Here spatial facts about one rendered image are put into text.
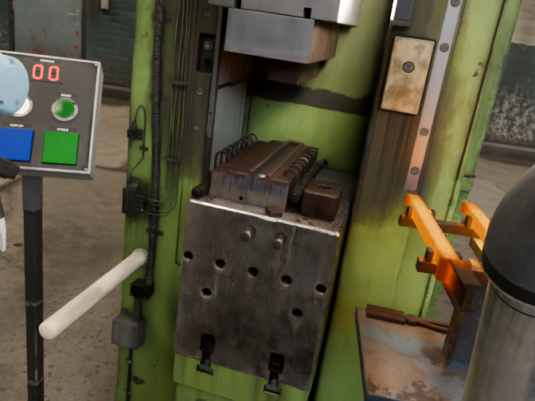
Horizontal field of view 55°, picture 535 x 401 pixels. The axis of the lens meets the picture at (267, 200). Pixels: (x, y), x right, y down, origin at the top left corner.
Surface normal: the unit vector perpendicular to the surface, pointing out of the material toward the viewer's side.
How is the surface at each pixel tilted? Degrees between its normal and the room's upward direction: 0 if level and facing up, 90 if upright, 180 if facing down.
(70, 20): 90
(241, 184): 90
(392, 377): 0
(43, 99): 60
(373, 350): 0
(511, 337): 111
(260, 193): 90
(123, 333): 90
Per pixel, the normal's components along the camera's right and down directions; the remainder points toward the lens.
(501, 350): -0.78, 0.43
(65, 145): 0.22, -0.16
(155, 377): -0.26, 0.29
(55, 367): 0.14, -0.93
